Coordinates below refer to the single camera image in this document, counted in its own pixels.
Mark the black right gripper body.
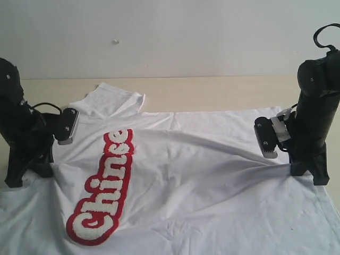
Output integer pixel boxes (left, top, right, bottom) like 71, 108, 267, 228
288, 138, 329, 185

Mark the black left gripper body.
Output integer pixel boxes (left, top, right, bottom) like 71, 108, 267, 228
4, 110, 60, 188

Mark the white t-shirt red lettering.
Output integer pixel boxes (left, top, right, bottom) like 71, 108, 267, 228
1, 83, 339, 254

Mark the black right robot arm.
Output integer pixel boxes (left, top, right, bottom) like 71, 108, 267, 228
290, 49, 339, 186

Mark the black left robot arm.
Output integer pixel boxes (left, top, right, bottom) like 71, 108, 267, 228
1, 58, 60, 188

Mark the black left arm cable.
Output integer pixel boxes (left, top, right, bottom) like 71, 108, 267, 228
33, 103, 64, 115

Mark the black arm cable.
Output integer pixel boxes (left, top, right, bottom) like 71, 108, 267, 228
33, 103, 64, 115
313, 23, 340, 53

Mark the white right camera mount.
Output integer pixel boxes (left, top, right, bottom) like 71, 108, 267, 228
270, 106, 294, 152

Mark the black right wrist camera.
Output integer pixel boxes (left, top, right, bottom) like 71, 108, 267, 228
254, 116, 278, 159

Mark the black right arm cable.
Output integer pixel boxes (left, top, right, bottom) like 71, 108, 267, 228
313, 23, 340, 53

